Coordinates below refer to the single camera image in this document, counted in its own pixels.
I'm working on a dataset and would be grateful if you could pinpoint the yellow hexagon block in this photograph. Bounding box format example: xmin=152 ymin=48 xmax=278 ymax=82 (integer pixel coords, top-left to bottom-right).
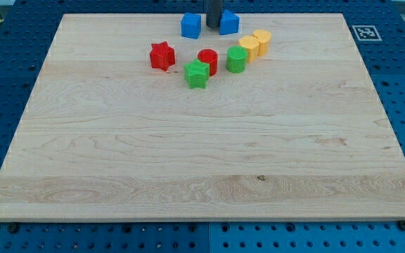
xmin=238 ymin=35 xmax=259 ymax=63

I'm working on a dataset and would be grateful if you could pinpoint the yellow heart block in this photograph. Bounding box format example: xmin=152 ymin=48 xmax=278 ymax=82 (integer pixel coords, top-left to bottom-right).
xmin=252 ymin=29 xmax=272 ymax=56

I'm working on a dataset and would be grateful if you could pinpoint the green star block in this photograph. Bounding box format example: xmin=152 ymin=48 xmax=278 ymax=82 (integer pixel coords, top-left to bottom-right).
xmin=184 ymin=58 xmax=210 ymax=89

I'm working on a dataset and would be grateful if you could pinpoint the red cylinder block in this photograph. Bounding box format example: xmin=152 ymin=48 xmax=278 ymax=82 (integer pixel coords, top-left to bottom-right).
xmin=198 ymin=48 xmax=218 ymax=76

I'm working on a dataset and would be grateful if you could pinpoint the green cylinder block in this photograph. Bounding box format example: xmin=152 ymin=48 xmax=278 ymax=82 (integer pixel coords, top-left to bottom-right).
xmin=226 ymin=46 xmax=248 ymax=73

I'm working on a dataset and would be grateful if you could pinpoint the red star block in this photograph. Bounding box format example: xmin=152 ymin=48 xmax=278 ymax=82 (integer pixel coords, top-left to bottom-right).
xmin=150 ymin=41 xmax=176 ymax=72

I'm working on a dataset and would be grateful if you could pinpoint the wooden board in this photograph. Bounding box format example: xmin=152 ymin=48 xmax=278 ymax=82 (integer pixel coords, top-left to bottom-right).
xmin=0 ymin=13 xmax=405 ymax=222

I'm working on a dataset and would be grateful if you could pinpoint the blue cube block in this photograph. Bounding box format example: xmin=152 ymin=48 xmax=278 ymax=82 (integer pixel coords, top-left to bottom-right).
xmin=181 ymin=13 xmax=201 ymax=39

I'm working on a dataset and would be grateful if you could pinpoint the blue triangular block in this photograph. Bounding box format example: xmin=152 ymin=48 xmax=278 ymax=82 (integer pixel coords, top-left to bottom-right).
xmin=219 ymin=10 xmax=240 ymax=35

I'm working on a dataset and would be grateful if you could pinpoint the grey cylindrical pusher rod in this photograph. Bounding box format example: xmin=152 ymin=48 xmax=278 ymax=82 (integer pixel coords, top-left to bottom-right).
xmin=205 ymin=0 xmax=222 ymax=29

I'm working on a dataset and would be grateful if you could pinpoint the white fiducial marker tag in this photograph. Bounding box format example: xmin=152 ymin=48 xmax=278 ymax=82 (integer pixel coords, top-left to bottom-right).
xmin=352 ymin=25 xmax=382 ymax=41

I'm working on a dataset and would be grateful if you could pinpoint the black bolt left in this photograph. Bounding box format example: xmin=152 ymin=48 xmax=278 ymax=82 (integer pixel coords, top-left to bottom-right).
xmin=7 ymin=223 xmax=20 ymax=234

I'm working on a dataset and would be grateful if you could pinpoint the black bolt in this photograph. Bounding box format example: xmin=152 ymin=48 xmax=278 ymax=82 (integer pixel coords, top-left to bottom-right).
xmin=7 ymin=223 xmax=20 ymax=234
xmin=397 ymin=220 xmax=405 ymax=231

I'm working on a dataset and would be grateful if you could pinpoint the black bolt right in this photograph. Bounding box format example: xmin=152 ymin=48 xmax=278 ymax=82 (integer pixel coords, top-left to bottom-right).
xmin=397 ymin=220 xmax=405 ymax=231

